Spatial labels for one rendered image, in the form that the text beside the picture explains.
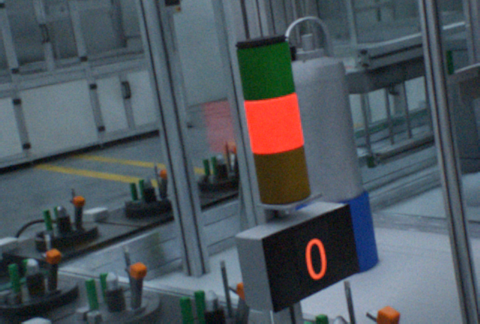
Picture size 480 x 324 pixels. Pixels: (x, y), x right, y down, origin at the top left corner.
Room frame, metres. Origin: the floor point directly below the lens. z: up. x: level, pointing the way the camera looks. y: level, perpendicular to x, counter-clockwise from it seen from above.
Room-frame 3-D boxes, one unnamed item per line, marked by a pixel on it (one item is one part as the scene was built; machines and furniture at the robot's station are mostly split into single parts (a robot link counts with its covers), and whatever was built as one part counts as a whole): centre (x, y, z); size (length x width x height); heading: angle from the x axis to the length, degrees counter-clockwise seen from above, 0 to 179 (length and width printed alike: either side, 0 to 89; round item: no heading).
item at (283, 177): (0.88, -0.03, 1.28); 0.05 x 0.05 x 0.05
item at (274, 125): (0.88, -0.03, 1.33); 0.05 x 0.05 x 0.05
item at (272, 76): (0.88, -0.03, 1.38); 0.05 x 0.05 x 0.05
